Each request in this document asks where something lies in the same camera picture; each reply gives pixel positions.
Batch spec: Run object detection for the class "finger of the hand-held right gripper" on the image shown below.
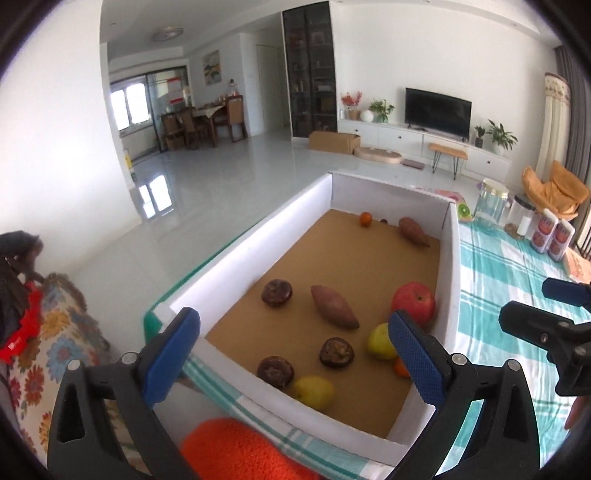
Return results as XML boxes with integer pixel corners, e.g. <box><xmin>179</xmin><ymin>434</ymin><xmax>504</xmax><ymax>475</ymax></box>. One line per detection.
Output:
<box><xmin>541</xmin><ymin>277</ymin><xmax>591</xmax><ymax>309</ymax></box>
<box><xmin>499</xmin><ymin>300</ymin><xmax>591</xmax><ymax>354</ymax></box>

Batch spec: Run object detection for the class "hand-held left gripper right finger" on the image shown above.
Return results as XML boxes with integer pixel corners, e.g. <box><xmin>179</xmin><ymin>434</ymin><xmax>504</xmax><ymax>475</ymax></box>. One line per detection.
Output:
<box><xmin>387</xmin><ymin>309</ymin><xmax>541</xmax><ymax>480</ymax></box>

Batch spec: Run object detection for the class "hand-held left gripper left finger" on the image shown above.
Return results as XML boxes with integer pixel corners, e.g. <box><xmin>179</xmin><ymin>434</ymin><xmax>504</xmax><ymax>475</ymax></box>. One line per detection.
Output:
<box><xmin>47</xmin><ymin>307</ymin><xmax>202</xmax><ymax>480</ymax></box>

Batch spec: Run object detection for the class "green round fruit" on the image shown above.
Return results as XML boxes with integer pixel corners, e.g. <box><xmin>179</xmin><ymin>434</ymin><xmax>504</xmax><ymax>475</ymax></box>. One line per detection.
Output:
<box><xmin>367</xmin><ymin>322</ymin><xmax>399</xmax><ymax>361</ymax></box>

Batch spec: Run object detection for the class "red apple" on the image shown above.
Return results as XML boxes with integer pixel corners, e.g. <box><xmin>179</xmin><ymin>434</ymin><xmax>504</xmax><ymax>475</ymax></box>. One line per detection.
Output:
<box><xmin>392</xmin><ymin>282</ymin><xmax>437</xmax><ymax>326</ymax></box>

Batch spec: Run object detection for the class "dark water chestnut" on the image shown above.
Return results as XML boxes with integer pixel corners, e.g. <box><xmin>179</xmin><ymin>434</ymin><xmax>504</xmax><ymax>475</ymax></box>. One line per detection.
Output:
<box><xmin>257</xmin><ymin>356</ymin><xmax>295</xmax><ymax>388</ymax></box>
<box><xmin>262</xmin><ymin>279</ymin><xmax>293</xmax><ymax>306</ymax></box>
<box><xmin>320</xmin><ymin>337</ymin><xmax>355</xmax><ymax>368</ymax></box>

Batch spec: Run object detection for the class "sweet potato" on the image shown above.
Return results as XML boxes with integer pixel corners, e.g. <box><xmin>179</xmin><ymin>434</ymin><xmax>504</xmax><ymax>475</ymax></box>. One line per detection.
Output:
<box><xmin>310</xmin><ymin>284</ymin><xmax>360</xmax><ymax>330</ymax></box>
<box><xmin>398</xmin><ymin>217</ymin><xmax>431</xmax><ymax>248</ymax></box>

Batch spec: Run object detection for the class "white cardboard box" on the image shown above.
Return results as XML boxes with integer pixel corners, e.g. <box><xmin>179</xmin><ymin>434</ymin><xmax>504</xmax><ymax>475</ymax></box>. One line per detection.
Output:
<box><xmin>143</xmin><ymin>172</ymin><xmax>461</xmax><ymax>467</ymax></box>

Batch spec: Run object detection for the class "person's right hand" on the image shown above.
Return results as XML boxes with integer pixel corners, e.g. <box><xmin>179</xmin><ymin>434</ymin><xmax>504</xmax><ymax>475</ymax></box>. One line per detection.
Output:
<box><xmin>566</xmin><ymin>396</ymin><xmax>588</xmax><ymax>431</ymax></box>

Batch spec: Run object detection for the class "orange cover book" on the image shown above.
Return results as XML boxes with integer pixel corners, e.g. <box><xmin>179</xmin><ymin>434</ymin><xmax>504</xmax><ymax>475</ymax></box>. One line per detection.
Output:
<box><xmin>562</xmin><ymin>249</ymin><xmax>591</xmax><ymax>282</ymax></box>

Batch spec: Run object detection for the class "orange label tin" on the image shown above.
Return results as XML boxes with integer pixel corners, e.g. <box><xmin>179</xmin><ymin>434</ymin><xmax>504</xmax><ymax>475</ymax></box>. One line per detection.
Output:
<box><xmin>548</xmin><ymin>219</ymin><xmax>574</xmax><ymax>261</ymax></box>
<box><xmin>530</xmin><ymin>209</ymin><xmax>557</xmax><ymax>254</ymax></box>

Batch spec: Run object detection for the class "clear plastic canister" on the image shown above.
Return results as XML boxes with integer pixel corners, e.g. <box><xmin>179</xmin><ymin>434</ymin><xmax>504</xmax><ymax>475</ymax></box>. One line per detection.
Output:
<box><xmin>505</xmin><ymin>195</ymin><xmax>536</xmax><ymax>240</ymax></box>

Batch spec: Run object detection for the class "orange lounge chair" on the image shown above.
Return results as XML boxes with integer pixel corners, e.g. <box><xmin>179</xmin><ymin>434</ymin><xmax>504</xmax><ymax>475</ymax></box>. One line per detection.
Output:
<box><xmin>522</xmin><ymin>161</ymin><xmax>591</xmax><ymax>221</ymax></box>

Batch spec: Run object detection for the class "yellow round fruit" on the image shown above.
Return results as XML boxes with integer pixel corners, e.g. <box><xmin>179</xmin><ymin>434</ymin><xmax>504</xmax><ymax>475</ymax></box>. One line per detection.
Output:
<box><xmin>291</xmin><ymin>376</ymin><xmax>336</xmax><ymax>409</ymax></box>

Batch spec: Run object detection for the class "floral crochet cushion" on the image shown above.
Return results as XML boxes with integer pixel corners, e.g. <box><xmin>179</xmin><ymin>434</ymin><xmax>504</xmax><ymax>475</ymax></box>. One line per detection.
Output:
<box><xmin>0</xmin><ymin>274</ymin><xmax>139</xmax><ymax>480</ymax></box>

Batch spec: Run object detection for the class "glass jar with gold lid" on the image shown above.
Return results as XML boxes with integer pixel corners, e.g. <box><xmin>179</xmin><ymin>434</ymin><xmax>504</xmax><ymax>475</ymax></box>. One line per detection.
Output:
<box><xmin>473</xmin><ymin>179</ymin><xmax>511</xmax><ymax>232</ymax></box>

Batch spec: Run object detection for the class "fruit print pouch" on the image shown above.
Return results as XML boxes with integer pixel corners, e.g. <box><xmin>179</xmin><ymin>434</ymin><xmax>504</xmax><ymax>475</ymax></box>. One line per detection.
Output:
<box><xmin>436</xmin><ymin>188</ymin><xmax>474</xmax><ymax>222</ymax></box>

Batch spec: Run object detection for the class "red cloth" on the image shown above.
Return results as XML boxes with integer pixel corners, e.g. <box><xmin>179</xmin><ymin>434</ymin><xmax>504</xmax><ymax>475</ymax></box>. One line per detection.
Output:
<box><xmin>0</xmin><ymin>281</ymin><xmax>44</xmax><ymax>363</ymax></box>

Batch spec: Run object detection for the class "large leafy potted plant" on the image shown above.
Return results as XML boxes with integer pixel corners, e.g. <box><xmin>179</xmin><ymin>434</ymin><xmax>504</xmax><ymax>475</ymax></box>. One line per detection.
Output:
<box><xmin>487</xmin><ymin>120</ymin><xmax>518</xmax><ymax>155</ymax></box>

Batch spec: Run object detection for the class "cream patterned curtain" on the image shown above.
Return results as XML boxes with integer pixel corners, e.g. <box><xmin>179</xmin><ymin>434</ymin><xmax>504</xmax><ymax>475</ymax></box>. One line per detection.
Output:
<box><xmin>536</xmin><ymin>71</ymin><xmax>573</xmax><ymax>176</ymax></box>

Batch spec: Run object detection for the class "dark cloth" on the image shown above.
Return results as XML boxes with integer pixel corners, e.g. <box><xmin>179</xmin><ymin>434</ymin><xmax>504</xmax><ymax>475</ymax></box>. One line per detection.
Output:
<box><xmin>0</xmin><ymin>231</ymin><xmax>44</xmax><ymax>342</ymax></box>

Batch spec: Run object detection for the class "grey curtain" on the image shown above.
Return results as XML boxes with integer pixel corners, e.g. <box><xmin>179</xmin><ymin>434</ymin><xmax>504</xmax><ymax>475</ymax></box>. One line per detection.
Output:
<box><xmin>554</xmin><ymin>41</ymin><xmax>591</xmax><ymax>185</ymax></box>

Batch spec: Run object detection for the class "wooden top bench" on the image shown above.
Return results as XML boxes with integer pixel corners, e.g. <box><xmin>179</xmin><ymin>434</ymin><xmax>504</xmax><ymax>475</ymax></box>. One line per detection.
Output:
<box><xmin>428</xmin><ymin>143</ymin><xmax>468</xmax><ymax>181</ymax></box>

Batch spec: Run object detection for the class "round beige cushion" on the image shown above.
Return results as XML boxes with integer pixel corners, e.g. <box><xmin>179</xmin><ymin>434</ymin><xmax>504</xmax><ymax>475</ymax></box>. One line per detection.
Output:
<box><xmin>355</xmin><ymin>146</ymin><xmax>403</xmax><ymax>165</ymax></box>

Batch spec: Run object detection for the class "white television stand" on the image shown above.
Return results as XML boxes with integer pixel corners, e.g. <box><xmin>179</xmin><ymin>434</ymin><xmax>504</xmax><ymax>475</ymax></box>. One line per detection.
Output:
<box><xmin>337</xmin><ymin>117</ymin><xmax>513</xmax><ymax>183</ymax></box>

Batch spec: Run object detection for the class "black television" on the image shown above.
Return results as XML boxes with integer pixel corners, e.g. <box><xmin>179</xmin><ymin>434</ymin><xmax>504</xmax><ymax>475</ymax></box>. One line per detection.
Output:
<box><xmin>405</xmin><ymin>87</ymin><xmax>472</xmax><ymax>139</ymax></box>

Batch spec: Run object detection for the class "brown cardboard box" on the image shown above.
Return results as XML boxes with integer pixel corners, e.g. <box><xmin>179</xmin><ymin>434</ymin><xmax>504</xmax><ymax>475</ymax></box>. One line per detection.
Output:
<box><xmin>308</xmin><ymin>130</ymin><xmax>362</xmax><ymax>155</ymax></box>

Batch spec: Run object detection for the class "wooden dining table set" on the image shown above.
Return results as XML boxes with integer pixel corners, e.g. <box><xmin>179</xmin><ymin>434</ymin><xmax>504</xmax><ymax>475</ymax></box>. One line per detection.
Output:
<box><xmin>161</xmin><ymin>95</ymin><xmax>247</xmax><ymax>151</ymax></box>

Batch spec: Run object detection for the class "green potted plant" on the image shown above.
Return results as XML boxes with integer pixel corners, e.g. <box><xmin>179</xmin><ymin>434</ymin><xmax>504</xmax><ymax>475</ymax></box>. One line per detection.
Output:
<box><xmin>368</xmin><ymin>99</ymin><xmax>395</xmax><ymax>124</ymax></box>

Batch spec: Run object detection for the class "red flower plant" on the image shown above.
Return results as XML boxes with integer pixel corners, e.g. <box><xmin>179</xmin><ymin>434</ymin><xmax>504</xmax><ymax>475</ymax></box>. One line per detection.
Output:
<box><xmin>341</xmin><ymin>91</ymin><xmax>363</xmax><ymax>121</ymax></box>

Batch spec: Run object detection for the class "dark glass cabinet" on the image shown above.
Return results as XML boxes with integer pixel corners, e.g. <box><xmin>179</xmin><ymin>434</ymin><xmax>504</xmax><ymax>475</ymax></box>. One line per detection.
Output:
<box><xmin>281</xmin><ymin>1</ymin><xmax>338</xmax><ymax>139</ymax></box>

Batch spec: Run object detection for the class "framed wall picture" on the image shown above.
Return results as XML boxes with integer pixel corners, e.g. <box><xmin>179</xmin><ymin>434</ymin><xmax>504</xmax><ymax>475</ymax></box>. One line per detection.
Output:
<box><xmin>202</xmin><ymin>50</ymin><xmax>221</xmax><ymax>86</ymax></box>

